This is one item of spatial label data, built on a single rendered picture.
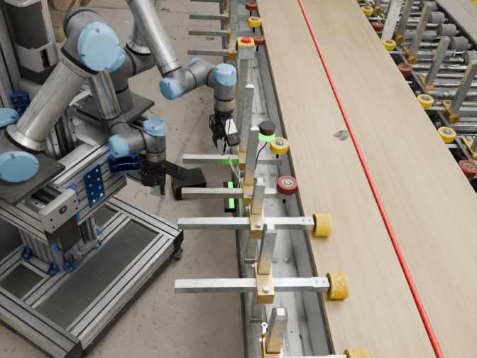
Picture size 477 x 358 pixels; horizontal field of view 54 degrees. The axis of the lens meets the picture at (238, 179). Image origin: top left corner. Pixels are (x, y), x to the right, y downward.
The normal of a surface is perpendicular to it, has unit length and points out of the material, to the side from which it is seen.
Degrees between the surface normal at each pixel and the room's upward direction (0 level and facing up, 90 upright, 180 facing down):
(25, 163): 95
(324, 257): 0
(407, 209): 0
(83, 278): 0
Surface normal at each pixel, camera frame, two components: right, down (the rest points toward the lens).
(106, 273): 0.07, -0.74
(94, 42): 0.61, 0.50
